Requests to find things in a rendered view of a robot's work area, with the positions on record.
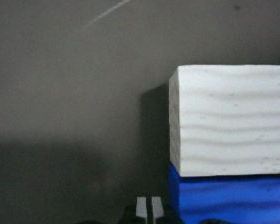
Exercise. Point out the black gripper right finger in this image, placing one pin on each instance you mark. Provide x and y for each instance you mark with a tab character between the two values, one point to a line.
157	216

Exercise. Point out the white cube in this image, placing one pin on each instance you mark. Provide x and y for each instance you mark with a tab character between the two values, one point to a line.
225	120

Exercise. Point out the blue wood-grain cube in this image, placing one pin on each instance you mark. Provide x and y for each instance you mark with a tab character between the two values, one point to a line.
238	199

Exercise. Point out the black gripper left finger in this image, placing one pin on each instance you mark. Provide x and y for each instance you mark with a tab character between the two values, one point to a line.
132	214

